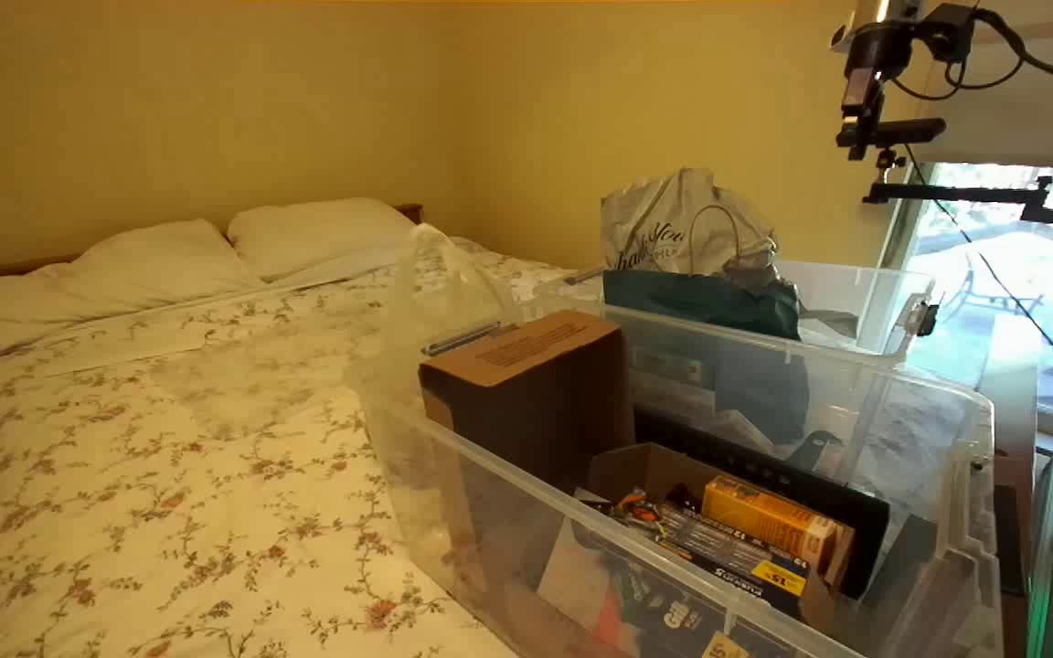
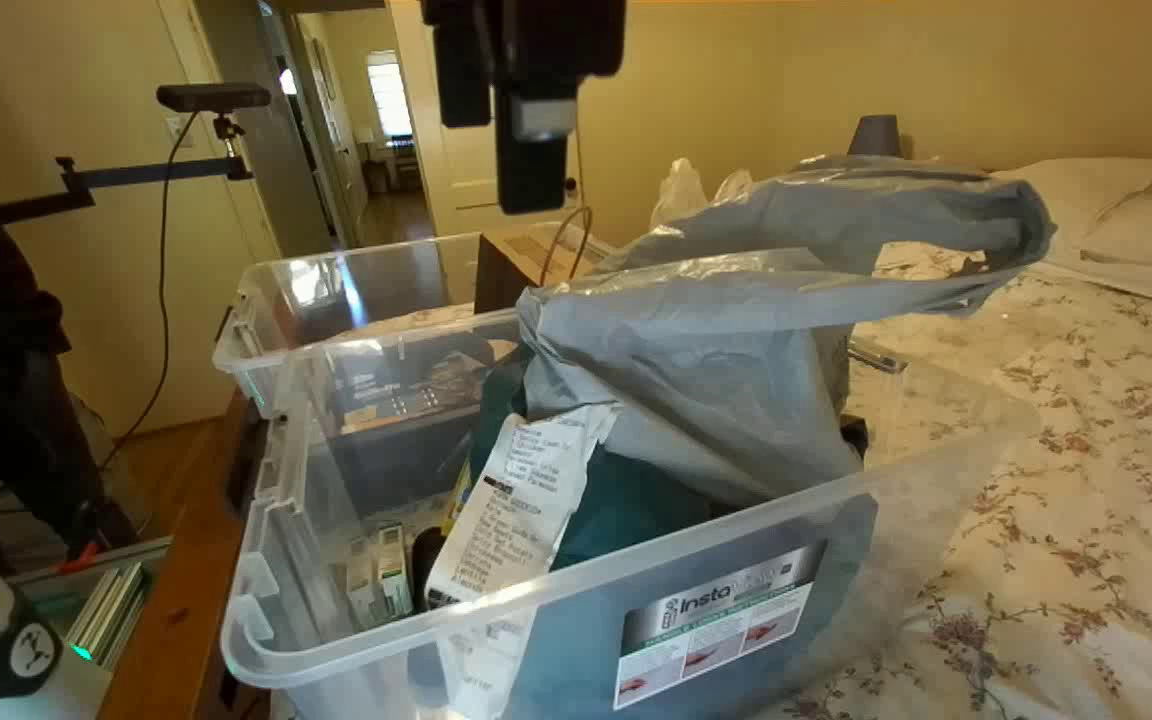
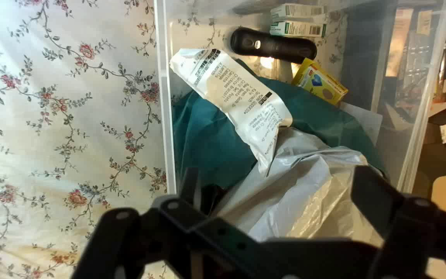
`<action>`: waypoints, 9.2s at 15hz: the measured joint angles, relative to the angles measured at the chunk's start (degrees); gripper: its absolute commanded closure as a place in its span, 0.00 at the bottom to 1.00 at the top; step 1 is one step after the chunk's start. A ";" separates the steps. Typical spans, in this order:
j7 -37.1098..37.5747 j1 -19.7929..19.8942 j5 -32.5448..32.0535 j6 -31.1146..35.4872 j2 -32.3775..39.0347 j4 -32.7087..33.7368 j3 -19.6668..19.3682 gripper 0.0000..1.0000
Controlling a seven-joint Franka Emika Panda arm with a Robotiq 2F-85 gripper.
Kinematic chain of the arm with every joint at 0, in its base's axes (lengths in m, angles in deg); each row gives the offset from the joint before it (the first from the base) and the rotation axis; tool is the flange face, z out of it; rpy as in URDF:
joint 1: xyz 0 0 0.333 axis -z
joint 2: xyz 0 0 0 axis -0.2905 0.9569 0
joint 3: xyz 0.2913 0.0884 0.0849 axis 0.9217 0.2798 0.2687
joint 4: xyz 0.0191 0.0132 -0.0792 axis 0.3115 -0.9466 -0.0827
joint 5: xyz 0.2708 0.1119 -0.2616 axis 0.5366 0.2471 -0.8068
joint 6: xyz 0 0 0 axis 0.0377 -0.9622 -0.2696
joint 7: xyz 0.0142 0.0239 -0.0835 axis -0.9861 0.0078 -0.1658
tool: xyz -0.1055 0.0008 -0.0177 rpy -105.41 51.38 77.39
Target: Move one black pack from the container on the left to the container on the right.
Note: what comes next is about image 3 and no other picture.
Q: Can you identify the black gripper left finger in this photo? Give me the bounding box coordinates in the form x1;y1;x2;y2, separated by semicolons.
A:
71;207;144;279

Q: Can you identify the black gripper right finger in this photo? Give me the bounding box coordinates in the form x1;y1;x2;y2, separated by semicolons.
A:
352;165;446;279

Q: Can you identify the grey plastic bag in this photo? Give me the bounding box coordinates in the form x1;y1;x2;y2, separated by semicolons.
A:
215;128;381;246

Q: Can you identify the teal cloth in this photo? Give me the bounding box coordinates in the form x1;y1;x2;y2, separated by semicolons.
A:
172;76;383;189

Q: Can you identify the floral white bedspread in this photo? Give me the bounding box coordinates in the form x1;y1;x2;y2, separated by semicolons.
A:
0;0;167;279

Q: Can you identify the yellow small box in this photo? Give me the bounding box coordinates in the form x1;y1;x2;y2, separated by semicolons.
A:
293;58;348;105

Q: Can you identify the white printed plastic pouch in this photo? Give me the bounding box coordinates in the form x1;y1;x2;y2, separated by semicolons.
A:
170;48;293;173

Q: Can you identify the clear plastic bin far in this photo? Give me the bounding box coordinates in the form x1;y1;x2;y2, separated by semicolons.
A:
152;0;446;195

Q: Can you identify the white green carton box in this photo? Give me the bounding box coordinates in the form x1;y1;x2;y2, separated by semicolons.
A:
269;3;327;38

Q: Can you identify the black cylindrical flashlight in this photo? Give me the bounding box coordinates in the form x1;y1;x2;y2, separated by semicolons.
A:
229;26;317;63

